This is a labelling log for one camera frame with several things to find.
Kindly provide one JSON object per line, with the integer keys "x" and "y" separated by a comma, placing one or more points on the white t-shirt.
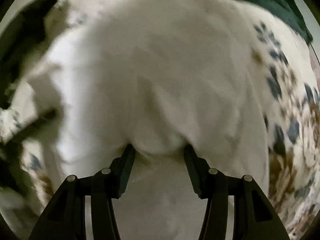
{"x": 157, "y": 100}

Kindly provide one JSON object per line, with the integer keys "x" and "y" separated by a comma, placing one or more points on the folded black garment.
{"x": 24, "y": 31}

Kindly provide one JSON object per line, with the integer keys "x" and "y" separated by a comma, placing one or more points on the floral bed cover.
{"x": 290, "y": 109}

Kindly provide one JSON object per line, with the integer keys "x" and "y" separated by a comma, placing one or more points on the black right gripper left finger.
{"x": 64, "y": 215}

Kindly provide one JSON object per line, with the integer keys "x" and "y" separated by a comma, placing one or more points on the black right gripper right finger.
{"x": 254, "y": 216}

